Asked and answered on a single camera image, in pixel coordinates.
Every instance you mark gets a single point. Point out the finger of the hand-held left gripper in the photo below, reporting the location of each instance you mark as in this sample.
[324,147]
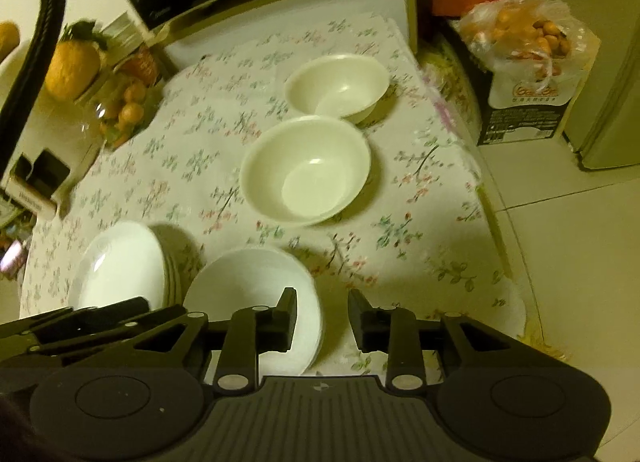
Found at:
[115,334]
[100,312]

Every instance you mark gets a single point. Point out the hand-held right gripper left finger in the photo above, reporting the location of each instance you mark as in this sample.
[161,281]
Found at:
[286,322]

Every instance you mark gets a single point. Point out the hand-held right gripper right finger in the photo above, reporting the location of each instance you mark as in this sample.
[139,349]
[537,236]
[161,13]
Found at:
[361,324]

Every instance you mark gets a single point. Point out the blue patterned porcelain plate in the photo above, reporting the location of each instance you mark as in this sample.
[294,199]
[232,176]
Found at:
[120,262]

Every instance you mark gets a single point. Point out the white plate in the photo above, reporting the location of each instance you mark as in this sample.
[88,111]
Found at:
[171,272]
[235,282]

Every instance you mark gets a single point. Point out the white bowl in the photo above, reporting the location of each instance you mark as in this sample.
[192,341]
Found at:
[340,82]
[305,172]

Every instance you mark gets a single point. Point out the floral tablecloth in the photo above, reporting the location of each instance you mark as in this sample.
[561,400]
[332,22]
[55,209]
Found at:
[200,162]

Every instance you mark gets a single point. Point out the glass jar of kumquats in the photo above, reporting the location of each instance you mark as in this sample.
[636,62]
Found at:
[125,112]

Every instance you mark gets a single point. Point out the yellow citrus fruit with leaves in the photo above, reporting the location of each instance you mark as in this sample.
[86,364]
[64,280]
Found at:
[72,70]

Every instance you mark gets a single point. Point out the red printed cup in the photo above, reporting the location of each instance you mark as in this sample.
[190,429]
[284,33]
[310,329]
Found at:
[142,65]

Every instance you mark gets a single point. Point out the dark printed carton box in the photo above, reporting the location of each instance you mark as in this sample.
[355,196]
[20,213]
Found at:
[525,112]

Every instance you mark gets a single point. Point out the large yellow citrus fruit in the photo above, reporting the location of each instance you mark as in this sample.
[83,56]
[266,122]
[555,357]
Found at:
[7,40]

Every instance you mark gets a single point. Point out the white refrigerator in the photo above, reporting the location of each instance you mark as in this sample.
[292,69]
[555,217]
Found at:
[610,107]

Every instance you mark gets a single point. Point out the plastic bag of snacks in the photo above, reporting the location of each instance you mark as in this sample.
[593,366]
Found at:
[525,37]

